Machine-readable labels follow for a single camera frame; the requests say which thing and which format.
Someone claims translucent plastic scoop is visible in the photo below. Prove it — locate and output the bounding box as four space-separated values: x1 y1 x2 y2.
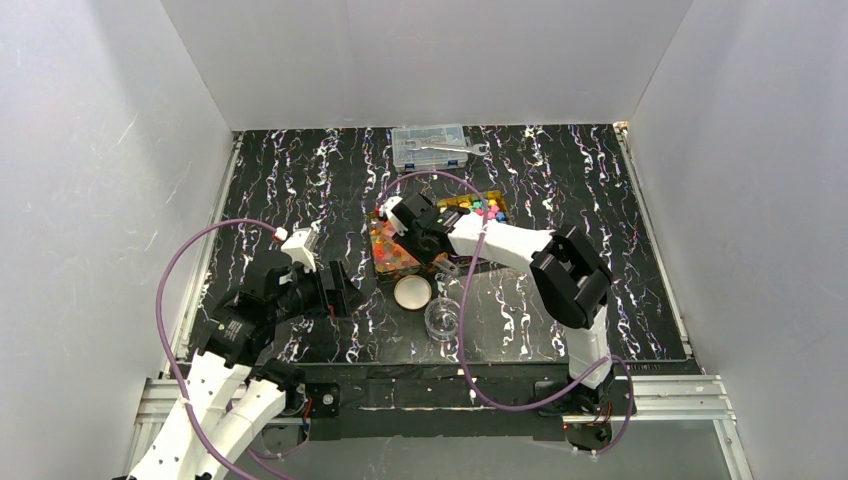
432 255 460 277

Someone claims tin of orange gummy candies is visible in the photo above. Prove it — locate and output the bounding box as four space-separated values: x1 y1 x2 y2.
367 212 437 282

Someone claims cream round jar lid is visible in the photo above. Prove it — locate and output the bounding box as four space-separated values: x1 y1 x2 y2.
393 275 432 311

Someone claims tin of multicolour star candies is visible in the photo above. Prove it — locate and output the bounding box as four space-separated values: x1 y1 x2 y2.
435 190 521 270

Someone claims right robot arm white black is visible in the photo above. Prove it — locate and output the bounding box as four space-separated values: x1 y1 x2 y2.
377 193 614 412

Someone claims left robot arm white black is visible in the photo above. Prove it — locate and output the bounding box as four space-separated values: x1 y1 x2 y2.
127 249 364 479

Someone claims clear glass jar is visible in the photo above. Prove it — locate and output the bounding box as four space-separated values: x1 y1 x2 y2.
424 297 460 342

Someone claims silver wrench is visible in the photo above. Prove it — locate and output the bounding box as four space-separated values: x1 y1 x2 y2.
405 140 489 156

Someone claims clear plastic parts box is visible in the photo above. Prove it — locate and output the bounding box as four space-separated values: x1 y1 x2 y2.
390 124 469 172

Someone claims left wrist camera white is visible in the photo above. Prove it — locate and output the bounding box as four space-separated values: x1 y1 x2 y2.
281 227 318 273

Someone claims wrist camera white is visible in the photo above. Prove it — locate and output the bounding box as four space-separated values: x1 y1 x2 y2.
377 196 406 236
281 227 318 273

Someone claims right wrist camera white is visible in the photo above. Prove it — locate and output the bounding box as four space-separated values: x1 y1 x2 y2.
377 196 406 236

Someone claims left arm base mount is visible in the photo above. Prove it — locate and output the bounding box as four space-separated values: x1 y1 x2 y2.
242 382 342 420

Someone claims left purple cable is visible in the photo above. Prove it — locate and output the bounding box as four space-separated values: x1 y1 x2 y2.
155 218 299 480

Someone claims purple cable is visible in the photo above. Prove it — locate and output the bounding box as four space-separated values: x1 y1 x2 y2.
377 170 635 456
155 218 299 480

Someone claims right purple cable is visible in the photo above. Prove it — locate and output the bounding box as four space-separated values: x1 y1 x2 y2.
377 170 635 456

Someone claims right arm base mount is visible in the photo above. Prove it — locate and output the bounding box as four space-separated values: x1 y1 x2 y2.
535 377 637 456

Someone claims aluminium frame rail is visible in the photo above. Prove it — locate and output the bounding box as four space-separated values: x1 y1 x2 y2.
134 375 737 425

